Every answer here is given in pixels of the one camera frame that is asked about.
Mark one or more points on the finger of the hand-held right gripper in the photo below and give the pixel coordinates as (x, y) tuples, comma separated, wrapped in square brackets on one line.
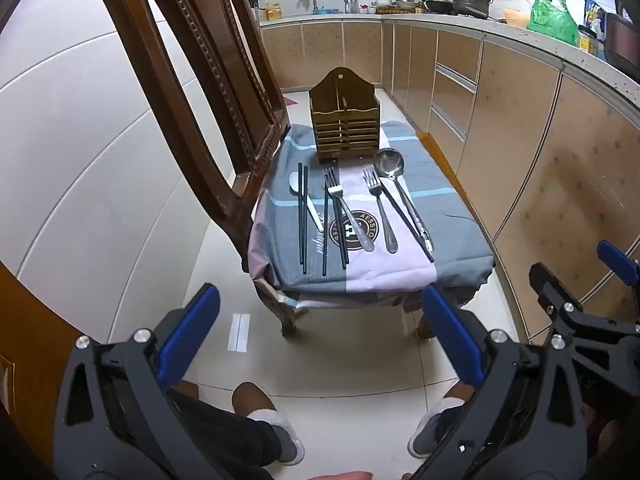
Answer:
[(545, 280), (617, 260)]

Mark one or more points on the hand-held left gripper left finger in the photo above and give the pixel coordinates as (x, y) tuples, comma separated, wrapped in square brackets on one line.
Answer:
[(192, 332)]

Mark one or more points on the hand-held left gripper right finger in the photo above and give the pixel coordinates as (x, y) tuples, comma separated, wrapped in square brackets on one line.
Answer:
[(452, 332)]

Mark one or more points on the white plastic spoon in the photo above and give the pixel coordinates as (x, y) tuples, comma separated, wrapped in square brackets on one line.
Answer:
[(295, 182)]

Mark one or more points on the large steel spoon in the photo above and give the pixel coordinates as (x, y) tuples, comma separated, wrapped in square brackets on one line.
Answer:
[(387, 162)]

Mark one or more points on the wooden utensil holder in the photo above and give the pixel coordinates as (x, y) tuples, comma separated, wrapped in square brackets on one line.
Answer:
[(345, 125)]

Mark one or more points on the person's right hand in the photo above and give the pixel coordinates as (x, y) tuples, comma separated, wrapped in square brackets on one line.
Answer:
[(607, 432)]

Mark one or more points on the person's left hand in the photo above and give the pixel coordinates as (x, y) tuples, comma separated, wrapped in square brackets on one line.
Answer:
[(342, 476)]

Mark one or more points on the fur-lined slipper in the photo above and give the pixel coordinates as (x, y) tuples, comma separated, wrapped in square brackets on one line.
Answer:
[(435, 420), (265, 410)]

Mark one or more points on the person's left leg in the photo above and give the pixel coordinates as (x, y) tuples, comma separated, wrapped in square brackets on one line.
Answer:
[(225, 430)]

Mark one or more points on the grey pink plaid cloth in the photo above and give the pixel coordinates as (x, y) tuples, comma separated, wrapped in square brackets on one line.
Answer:
[(435, 210)]

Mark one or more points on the kitchen counter with cabinets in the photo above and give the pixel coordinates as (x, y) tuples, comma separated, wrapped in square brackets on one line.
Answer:
[(525, 135)]

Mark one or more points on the wooden door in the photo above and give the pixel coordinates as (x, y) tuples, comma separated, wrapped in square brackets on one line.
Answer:
[(35, 350)]

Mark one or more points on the dark appliance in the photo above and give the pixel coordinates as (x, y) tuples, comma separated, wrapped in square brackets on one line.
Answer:
[(625, 42)]

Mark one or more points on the green plastic bag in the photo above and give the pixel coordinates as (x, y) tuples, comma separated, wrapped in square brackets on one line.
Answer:
[(552, 20)]

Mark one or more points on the blue snack bag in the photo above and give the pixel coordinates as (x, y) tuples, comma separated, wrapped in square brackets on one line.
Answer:
[(595, 10)]

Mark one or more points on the orange bag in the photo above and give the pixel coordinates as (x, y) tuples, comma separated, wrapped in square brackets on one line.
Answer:
[(515, 17)]

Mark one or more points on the carved wooden chair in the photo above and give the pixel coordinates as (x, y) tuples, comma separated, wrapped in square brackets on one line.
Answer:
[(200, 60)]

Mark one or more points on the black lidded cooking pot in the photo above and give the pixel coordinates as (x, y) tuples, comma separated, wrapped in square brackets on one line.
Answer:
[(470, 2)]

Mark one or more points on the black wok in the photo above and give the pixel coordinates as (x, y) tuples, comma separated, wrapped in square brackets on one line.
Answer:
[(430, 4)]

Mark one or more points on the yellow box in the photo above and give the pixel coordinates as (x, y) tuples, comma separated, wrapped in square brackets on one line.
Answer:
[(273, 11)]

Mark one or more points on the sink faucet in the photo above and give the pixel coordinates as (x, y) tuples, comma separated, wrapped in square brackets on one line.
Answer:
[(345, 0)]

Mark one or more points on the blue basin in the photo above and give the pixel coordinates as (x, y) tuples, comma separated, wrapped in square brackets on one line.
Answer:
[(325, 10)]

